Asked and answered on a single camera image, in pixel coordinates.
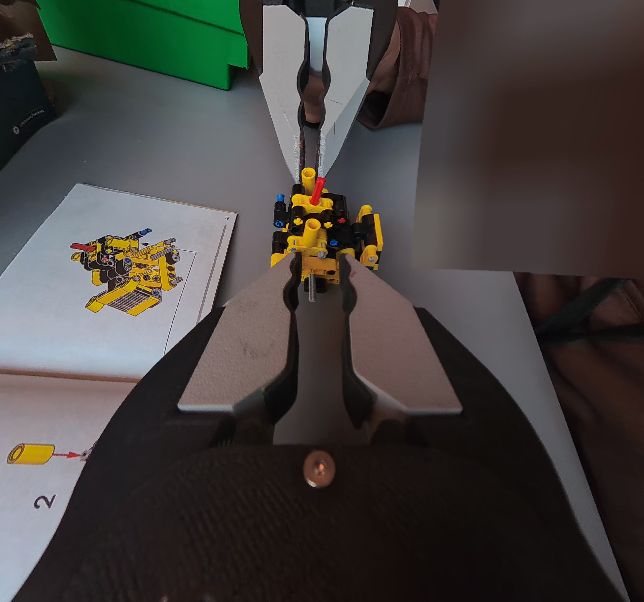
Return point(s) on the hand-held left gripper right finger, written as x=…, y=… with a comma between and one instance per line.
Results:
x=392, y=355

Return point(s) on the green storage box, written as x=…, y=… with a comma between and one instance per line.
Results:
x=126, y=8

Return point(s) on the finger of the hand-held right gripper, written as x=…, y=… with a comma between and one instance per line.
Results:
x=281, y=68
x=352, y=53

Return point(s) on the yellow black lego model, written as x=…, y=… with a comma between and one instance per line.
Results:
x=322, y=237

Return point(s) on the black lego set box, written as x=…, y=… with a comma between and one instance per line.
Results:
x=20, y=109

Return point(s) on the yellow lego tube connector piece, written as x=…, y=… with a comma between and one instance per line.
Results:
x=308, y=179

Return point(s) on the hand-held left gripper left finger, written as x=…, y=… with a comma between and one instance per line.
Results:
x=241, y=350

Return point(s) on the person's brown clothing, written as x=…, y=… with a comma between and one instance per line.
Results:
x=603, y=436

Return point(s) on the person's right hand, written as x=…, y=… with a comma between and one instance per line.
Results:
x=313, y=99

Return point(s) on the lego instruction booklet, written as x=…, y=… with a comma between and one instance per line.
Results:
x=50, y=310

